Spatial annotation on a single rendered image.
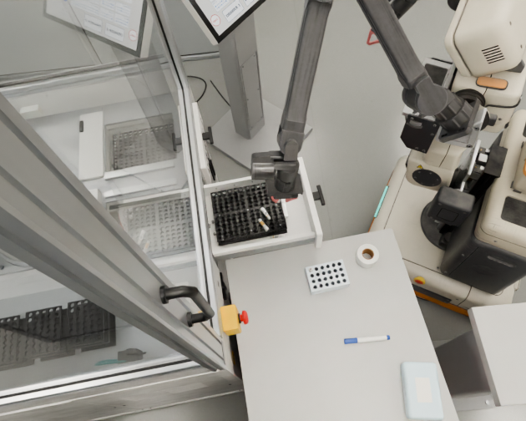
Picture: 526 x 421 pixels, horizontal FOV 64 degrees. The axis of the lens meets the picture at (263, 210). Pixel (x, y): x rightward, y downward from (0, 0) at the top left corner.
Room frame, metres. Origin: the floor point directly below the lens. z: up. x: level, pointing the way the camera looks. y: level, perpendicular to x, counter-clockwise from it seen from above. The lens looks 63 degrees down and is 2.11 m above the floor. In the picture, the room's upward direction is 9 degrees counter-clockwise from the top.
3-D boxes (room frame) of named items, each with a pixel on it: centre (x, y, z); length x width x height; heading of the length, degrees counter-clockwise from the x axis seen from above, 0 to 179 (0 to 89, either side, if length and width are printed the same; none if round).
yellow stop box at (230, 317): (0.28, 0.14, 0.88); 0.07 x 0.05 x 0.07; 2
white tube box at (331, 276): (0.39, -0.17, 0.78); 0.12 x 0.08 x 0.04; 94
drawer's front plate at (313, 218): (0.62, -0.15, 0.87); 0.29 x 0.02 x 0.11; 2
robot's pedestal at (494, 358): (0.09, -0.72, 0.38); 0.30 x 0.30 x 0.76; 87
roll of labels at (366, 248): (0.44, -0.31, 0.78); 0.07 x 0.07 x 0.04
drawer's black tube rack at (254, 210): (0.62, 0.05, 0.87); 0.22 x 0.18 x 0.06; 92
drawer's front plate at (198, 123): (0.93, 0.18, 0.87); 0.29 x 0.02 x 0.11; 2
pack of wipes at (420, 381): (0.03, -0.37, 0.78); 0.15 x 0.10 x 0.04; 171
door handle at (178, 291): (0.18, 0.13, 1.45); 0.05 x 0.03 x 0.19; 92
